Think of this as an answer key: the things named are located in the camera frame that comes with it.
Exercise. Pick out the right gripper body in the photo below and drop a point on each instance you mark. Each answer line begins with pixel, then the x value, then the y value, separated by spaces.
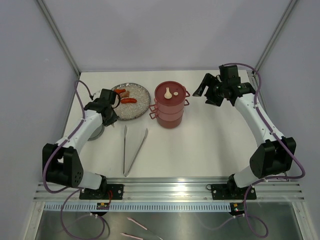
pixel 215 93

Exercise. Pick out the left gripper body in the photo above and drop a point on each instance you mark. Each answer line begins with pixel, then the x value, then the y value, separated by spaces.
pixel 113 118

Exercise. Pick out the grey glass pot lid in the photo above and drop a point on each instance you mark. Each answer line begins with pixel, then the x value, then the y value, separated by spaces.
pixel 97 133

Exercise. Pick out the metal tongs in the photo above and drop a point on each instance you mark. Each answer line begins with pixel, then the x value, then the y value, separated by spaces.
pixel 132 146

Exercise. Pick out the dark red lunch container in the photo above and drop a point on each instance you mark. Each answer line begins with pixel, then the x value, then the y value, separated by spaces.
pixel 168 121

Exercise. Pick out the orange fried chicken piece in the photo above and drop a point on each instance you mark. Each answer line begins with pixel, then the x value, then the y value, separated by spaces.
pixel 119 91

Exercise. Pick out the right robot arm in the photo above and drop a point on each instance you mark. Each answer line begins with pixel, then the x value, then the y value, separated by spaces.
pixel 273 154

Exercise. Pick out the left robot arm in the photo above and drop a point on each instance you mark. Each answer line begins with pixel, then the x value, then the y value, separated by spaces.
pixel 62 167

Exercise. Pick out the red sausage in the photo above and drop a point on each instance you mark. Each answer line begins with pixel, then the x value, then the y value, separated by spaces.
pixel 128 101

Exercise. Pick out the speckled ceramic plate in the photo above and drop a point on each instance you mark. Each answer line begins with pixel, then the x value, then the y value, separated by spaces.
pixel 131 111

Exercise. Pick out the pink stick upper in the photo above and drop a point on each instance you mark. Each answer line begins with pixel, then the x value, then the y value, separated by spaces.
pixel 137 223

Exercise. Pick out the pink stick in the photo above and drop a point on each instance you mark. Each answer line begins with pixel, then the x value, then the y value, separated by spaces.
pixel 131 236
pixel 137 223

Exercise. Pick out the pink stick lower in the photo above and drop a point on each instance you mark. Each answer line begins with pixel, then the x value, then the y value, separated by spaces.
pixel 131 236

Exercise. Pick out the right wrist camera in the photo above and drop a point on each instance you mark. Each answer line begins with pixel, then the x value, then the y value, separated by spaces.
pixel 228 73

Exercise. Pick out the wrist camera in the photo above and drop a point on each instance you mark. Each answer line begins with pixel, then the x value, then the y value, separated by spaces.
pixel 111 97
pixel 228 73

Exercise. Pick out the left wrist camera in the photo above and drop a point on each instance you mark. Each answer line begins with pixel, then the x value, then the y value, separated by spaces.
pixel 111 97

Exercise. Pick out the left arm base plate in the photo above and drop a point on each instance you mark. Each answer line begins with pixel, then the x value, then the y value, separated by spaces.
pixel 111 191

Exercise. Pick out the left aluminium post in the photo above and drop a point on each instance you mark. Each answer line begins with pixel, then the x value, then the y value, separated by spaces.
pixel 44 9

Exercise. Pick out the aluminium post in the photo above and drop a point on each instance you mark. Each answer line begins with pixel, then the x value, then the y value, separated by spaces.
pixel 284 19
pixel 44 9

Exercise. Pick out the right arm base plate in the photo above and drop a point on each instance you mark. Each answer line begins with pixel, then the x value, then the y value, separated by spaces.
pixel 225 192

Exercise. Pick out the white slotted cable duct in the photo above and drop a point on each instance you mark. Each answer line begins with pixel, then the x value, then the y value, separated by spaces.
pixel 163 207

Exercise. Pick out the right aluminium post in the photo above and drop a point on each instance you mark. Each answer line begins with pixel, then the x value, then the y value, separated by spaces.
pixel 284 19

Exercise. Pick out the aluminium front rail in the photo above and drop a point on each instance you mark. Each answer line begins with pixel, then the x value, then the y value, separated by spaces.
pixel 195 189

